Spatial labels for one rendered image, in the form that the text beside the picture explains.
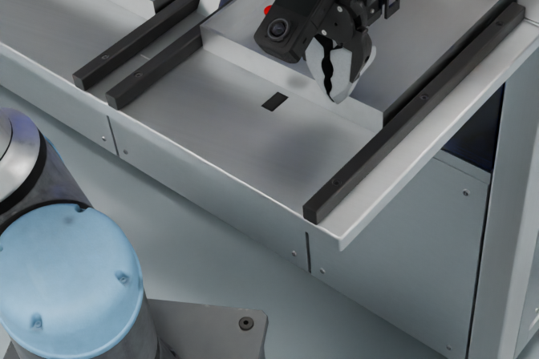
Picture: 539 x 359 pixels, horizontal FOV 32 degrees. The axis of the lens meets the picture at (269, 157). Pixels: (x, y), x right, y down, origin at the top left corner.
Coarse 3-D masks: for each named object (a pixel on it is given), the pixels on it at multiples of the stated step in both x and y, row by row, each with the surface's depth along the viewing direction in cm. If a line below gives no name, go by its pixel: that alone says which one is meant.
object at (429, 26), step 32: (256, 0) 118; (416, 0) 117; (448, 0) 117; (480, 0) 116; (512, 0) 114; (224, 32) 115; (384, 32) 114; (416, 32) 113; (448, 32) 113; (480, 32) 111; (256, 64) 109; (288, 64) 111; (384, 64) 109; (416, 64) 109; (320, 96) 104; (352, 96) 101; (384, 96) 106
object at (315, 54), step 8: (312, 40) 97; (320, 40) 97; (328, 40) 97; (312, 48) 98; (320, 48) 97; (328, 48) 97; (312, 56) 99; (320, 56) 98; (328, 56) 99; (312, 64) 100; (320, 64) 99; (328, 64) 99; (312, 72) 100; (320, 72) 99; (328, 72) 100; (320, 80) 100; (328, 80) 101; (328, 88) 101; (328, 96) 101
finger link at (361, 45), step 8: (360, 32) 92; (352, 40) 93; (360, 40) 92; (368, 40) 93; (352, 48) 94; (360, 48) 93; (368, 48) 94; (352, 56) 94; (360, 56) 94; (368, 56) 95; (352, 64) 95; (360, 64) 94; (352, 72) 96; (352, 80) 97
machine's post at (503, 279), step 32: (512, 96) 122; (512, 128) 126; (512, 160) 130; (512, 192) 134; (512, 224) 138; (512, 256) 142; (480, 288) 152; (512, 288) 147; (480, 320) 158; (512, 320) 156; (480, 352) 164; (512, 352) 166
